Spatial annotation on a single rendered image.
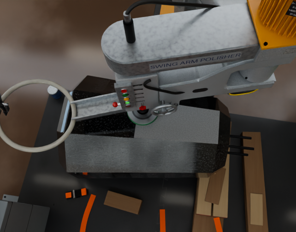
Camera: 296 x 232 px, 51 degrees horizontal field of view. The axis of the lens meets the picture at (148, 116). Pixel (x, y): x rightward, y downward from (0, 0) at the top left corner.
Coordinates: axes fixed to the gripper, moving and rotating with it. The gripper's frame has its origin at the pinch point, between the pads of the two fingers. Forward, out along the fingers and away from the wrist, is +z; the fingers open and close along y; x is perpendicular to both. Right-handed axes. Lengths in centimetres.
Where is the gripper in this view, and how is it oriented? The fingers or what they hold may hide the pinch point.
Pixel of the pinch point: (2, 111)
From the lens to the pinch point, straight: 220.3
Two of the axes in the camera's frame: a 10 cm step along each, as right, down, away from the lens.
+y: 9.8, 1.8, 1.2
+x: 1.3, -9.2, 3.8
